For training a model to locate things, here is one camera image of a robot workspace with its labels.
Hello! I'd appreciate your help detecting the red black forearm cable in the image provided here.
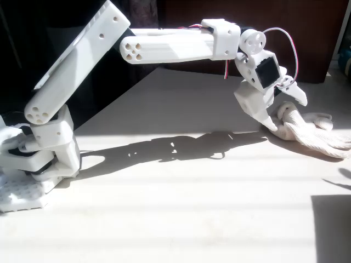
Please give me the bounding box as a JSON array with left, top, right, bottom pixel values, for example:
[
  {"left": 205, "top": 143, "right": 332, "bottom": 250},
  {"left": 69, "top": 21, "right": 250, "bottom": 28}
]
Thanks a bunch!
[{"left": 179, "top": 24, "right": 230, "bottom": 81}]

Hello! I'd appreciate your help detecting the white perforated base plate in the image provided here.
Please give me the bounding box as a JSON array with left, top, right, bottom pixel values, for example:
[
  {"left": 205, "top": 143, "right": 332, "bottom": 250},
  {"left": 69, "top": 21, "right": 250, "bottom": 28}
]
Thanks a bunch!
[{"left": 0, "top": 178, "right": 49, "bottom": 214}]

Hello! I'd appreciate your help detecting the red white gripper servo cable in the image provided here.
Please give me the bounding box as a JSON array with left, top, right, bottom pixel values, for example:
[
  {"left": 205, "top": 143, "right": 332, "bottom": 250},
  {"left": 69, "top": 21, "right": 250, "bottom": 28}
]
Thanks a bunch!
[{"left": 262, "top": 26, "right": 299, "bottom": 88}]

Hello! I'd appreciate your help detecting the white vertical frame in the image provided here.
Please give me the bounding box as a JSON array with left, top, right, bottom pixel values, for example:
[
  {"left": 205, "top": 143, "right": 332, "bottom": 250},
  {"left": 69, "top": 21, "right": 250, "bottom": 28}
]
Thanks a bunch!
[{"left": 325, "top": 0, "right": 351, "bottom": 77}]

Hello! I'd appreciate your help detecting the white knitted work glove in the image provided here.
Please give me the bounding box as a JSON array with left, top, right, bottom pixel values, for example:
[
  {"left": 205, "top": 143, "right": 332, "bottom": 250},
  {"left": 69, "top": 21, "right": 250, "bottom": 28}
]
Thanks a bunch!
[{"left": 262, "top": 101, "right": 351, "bottom": 159}]

